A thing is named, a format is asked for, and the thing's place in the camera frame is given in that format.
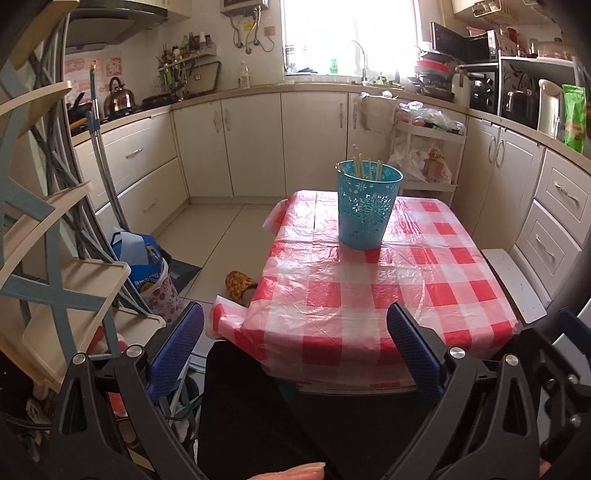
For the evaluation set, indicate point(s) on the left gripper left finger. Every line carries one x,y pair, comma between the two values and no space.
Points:
85,440

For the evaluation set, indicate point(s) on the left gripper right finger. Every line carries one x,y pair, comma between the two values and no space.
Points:
483,422

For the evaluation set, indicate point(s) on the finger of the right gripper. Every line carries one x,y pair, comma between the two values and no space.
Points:
573,328

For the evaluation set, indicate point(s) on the cream kitchen cabinets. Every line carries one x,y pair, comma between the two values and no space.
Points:
518,189

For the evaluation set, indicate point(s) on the person's hand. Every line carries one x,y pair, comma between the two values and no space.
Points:
312,471

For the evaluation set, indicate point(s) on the white stool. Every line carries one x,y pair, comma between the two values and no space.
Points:
520,292

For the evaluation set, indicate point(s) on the cream blue shelf rack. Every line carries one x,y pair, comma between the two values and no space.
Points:
63,292

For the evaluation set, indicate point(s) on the floral pink bag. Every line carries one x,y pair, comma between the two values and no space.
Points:
161,296

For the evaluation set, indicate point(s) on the red white checkered tablecloth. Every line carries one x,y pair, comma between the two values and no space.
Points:
318,315

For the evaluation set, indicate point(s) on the dark dustpan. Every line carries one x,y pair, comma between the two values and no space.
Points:
181,273

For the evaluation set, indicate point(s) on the blue white plastic bag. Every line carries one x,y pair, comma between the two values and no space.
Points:
141,253

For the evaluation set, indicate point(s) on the white plastic bags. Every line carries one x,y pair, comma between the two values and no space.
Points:
427,166

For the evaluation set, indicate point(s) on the yellow patterned slipper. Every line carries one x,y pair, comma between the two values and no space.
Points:
240,287

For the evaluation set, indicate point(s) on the white electric kettle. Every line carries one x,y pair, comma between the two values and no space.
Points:
551,109

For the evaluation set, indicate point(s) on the green snack bag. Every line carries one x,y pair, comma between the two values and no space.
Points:
575,121

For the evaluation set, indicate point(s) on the white storage cart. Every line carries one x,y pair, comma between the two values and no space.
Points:
419,125

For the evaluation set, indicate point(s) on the toaster oven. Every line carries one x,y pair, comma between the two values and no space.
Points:
503,90

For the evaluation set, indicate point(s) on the teal perforated plastic basket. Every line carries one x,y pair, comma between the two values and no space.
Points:
365,205

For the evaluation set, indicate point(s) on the mop pole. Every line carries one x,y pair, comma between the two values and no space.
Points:
99,151

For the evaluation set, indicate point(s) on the black wok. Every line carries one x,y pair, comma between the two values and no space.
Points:
77,114

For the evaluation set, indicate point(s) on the copper kettle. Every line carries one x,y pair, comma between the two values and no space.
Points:
119,99

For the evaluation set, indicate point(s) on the green dish soap bottle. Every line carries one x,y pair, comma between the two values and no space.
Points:
334,67

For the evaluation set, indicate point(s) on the utensil rack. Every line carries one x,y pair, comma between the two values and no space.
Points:
189,68

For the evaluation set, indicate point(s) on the clear plastic bottle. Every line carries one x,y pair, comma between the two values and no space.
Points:
243,76

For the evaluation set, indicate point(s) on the range hood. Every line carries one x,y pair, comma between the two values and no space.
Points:
95,24

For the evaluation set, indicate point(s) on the wall water heater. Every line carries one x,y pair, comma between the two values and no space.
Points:
231,8

